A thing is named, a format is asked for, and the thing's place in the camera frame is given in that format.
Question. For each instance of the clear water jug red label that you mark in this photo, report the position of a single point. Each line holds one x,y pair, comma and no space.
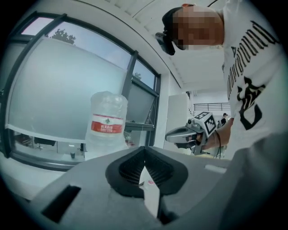
105,112

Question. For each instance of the dark paper cup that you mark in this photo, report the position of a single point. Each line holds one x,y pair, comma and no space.
72,155

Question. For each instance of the person in white shirt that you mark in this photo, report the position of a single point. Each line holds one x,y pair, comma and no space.
254,89

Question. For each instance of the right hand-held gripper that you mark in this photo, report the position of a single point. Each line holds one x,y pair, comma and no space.
209,123

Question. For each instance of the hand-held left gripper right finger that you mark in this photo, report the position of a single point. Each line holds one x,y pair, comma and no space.
198,193

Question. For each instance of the white locker cabinet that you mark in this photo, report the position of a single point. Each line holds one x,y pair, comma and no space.
177,116

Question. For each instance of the person's right forearm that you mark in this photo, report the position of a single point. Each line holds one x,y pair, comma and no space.
222,132

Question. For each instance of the black framed window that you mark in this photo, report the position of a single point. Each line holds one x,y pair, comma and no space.
67,94

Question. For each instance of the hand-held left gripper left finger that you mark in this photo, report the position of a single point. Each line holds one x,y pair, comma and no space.
90,197

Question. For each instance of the black head camera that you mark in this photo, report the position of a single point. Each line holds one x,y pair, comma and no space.
167,43

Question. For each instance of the person's right hand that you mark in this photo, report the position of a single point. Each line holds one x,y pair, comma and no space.
208,142

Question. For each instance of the person's head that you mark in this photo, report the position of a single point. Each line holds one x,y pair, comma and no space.
198,27

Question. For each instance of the black railing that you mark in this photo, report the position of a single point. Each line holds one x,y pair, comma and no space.
209,104

